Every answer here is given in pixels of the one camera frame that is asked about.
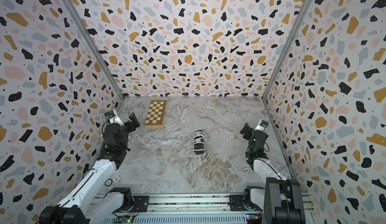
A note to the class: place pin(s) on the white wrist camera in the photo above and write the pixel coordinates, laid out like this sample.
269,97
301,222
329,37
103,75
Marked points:
113,118
262,126

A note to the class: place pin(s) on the wooden chessboard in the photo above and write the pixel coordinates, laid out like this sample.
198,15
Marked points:
156,114

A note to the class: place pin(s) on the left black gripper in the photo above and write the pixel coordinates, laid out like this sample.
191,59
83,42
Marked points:
134,123

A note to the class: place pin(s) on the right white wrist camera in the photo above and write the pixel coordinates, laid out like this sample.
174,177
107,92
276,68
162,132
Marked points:
262,126

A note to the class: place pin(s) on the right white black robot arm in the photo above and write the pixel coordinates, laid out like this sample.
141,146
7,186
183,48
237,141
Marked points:
281,200

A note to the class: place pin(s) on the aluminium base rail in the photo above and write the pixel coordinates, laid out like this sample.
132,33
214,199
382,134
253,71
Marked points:
202,208

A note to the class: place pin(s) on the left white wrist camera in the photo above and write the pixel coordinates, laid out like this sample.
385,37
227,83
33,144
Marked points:
113,118

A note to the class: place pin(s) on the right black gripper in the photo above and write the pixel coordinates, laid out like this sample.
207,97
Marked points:
246,129

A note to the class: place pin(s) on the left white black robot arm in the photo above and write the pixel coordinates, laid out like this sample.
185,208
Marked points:
75,207

